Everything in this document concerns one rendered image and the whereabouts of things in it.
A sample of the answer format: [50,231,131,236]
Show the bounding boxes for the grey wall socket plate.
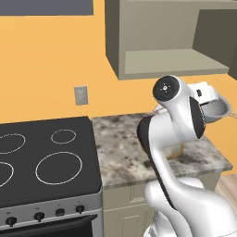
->
[73,85,90,106]

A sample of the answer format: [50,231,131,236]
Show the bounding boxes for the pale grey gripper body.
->
[207,84,221,102]

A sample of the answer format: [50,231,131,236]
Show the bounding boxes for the black oven door handle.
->
[0,214,98,237]

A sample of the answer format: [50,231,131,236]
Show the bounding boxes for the beige base cabinet drawer front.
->
[102,182,156,212]

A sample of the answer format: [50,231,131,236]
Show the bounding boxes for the beige wall cabinet door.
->
[228,45,237,81]

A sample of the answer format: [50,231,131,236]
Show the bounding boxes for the grey range hood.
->
[0,0,94,17]

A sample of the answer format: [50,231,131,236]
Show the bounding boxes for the open beige wall cabinet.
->
[105,0,237,81]

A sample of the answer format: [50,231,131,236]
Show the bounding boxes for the beige base cabinet door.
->
[103,205,156,237]

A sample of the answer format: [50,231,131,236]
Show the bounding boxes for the black hob stove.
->
[0,115,105,237]

